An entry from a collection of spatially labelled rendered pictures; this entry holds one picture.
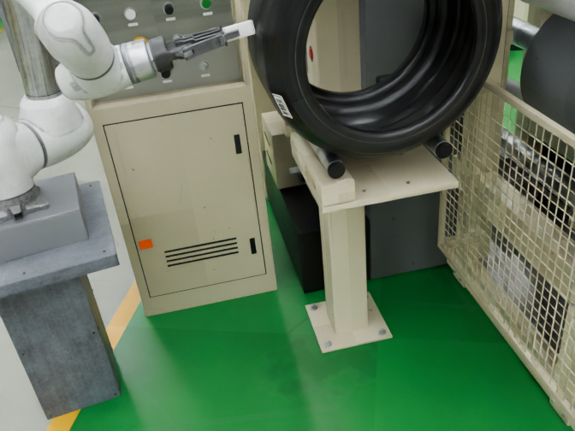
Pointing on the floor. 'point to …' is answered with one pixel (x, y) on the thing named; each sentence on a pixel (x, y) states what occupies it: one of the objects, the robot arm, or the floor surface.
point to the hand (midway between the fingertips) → (239, 31)
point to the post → (353, 224)
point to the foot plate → (324, 333)
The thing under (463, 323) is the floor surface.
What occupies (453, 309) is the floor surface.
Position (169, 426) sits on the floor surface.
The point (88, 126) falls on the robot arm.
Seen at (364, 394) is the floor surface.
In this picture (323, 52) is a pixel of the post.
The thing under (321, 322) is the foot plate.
